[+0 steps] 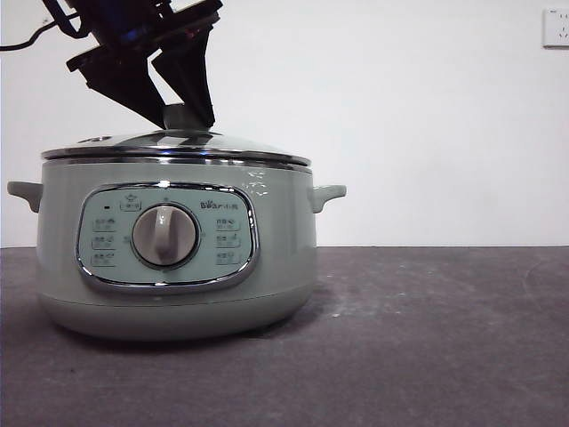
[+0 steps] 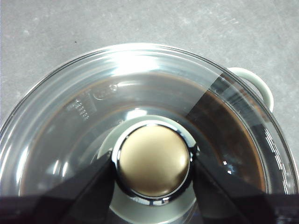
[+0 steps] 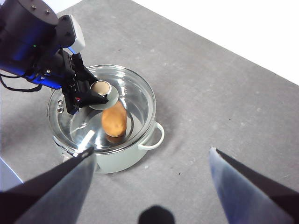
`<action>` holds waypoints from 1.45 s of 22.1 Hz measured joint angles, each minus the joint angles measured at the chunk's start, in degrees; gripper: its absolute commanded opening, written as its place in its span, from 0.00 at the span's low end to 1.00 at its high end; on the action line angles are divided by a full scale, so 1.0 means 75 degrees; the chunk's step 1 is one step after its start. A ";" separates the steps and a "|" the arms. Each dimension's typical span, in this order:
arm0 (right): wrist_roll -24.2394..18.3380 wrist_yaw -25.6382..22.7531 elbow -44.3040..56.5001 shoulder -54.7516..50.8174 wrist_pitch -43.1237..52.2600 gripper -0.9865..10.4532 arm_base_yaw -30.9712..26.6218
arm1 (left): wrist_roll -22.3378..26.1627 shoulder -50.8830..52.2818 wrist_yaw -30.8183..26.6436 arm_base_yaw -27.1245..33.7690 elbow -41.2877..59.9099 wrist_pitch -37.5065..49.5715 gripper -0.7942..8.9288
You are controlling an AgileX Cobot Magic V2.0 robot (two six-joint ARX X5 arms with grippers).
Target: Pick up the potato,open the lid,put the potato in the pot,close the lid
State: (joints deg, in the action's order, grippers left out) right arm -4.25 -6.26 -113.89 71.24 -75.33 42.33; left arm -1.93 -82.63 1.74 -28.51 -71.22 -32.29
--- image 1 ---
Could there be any pale green electric cooking pot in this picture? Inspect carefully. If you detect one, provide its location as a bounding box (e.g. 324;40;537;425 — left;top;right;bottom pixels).
6;156;348;343

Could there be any black cable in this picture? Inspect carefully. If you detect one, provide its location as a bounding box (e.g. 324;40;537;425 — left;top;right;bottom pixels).
0;0;90;52

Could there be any glass lid with green knob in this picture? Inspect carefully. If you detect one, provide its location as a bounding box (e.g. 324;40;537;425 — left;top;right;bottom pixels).
40;104;310;173

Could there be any white wall socket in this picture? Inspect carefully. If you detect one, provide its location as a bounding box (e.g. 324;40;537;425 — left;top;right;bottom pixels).
541;7;569;49

